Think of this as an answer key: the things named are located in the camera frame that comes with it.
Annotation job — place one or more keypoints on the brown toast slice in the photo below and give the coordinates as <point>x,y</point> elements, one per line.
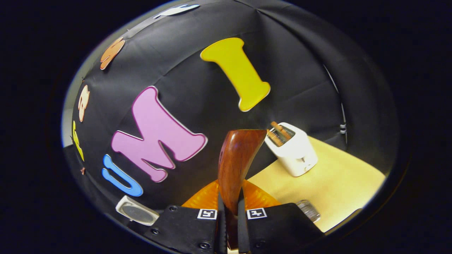
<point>280,129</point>
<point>274,138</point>

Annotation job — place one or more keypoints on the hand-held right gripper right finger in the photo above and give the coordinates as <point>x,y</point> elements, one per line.
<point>243,229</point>

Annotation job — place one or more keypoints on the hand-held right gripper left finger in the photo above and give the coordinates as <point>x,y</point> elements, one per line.
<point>221,229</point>

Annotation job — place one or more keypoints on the white toaster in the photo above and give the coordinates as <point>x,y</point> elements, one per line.
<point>296,152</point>

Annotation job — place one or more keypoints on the black backdrop cloth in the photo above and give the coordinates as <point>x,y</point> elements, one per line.
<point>300,70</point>

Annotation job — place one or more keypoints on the white rice cooker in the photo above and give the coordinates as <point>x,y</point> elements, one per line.
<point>137,211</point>

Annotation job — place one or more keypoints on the brown wooden spoon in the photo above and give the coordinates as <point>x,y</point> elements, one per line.
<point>236,158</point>

